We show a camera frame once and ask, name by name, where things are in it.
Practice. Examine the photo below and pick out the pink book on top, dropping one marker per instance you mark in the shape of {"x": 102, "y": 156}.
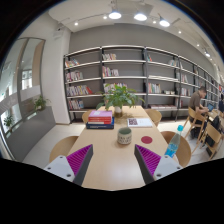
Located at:
{"x": 100, "y": 114}

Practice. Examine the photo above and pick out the ceiling spotlight left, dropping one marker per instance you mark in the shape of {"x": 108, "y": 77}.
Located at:
{"x": 115, "y": 15}

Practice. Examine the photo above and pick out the green patterned ceramic cup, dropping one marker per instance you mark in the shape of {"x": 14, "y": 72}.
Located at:
{"x": 124, "y": 136}

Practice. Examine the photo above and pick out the round red coaster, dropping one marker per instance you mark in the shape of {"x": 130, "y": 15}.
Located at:
{"x": 146, "y": 139}

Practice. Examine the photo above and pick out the wooden chair near left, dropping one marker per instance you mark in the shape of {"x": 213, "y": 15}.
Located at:
{"x": 62, "y": 147}

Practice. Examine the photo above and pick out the long wooden table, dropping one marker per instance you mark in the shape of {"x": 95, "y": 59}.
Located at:
{"x": 114, "y": 166}

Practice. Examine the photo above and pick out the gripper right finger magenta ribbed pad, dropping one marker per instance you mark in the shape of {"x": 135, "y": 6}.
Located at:
{"x": 154, "y": 167}

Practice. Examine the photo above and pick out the wooden chair near right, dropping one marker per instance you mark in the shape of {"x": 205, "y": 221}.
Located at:
{"x": 183, "y": 153}

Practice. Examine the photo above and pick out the white booklet with QR code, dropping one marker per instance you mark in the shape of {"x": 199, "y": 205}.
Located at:
{"x": 139, "y": 122}

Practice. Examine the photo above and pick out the potted plant on ledge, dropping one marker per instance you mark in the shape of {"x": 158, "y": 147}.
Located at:
{"x": 40, "y": 103}

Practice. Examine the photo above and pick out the ceiling spotlight middle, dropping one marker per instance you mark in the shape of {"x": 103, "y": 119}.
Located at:
{"x": 140, "y": 17}

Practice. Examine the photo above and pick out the small potted plant by window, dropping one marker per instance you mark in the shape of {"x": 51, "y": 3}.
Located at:
{"x": 8, "y": 121}

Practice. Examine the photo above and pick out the grey wall bookshelf with books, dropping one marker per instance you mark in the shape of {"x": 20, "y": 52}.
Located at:
{"x": 161, "y": 79}

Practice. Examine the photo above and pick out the clear blue-capped water bottle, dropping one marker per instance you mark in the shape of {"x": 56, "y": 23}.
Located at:
{"x": 174, "y": 142}

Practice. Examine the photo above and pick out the dark blue bottom book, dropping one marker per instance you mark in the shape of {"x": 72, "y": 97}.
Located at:
{"x": 101, "y": 125}

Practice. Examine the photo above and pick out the seated man in brown shirt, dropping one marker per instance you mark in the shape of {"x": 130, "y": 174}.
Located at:
{"x": 195, "y": 99}

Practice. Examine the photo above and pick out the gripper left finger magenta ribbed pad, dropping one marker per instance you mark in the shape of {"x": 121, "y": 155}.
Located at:
{"x": 72, "y": 167}

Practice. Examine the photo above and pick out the wooden folding chair foreground right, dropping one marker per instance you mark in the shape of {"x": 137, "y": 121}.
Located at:
{"x": 211, "y": 138}

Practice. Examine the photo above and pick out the red book in stack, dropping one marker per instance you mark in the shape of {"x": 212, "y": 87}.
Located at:
{"x": 100, "y": 120}

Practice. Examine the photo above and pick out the wooden chair far right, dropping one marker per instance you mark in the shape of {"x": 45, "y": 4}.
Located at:
{"x": 154, "y": 115}

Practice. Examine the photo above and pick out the green potted table plant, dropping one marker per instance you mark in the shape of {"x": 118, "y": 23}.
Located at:
{"x": 117, "y": 97}

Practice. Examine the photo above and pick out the wooden chair far left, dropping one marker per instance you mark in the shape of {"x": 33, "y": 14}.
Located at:
{"x": 85, "y": 116}

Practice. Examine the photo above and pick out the wooden folding chair under man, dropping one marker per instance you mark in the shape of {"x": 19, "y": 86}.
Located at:
{"x": 196, "y": 121}

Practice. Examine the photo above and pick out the open laptop on far table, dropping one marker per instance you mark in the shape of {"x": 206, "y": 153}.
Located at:
{"x": 210, "y": 107}

